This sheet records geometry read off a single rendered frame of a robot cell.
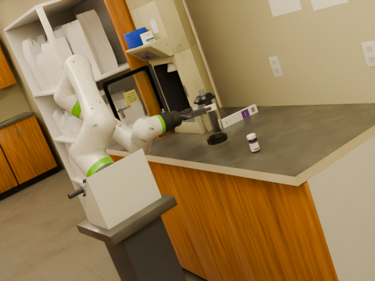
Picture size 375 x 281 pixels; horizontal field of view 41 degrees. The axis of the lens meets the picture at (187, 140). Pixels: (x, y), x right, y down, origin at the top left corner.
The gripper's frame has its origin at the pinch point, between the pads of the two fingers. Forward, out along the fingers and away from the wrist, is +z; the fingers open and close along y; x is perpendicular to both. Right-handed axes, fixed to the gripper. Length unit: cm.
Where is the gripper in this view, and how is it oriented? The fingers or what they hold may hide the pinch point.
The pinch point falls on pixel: (206, 107)
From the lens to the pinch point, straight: 241.8
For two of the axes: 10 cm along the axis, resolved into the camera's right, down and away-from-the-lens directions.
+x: 2.5, 9.5, 2.0
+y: -5.2, -0.4, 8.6
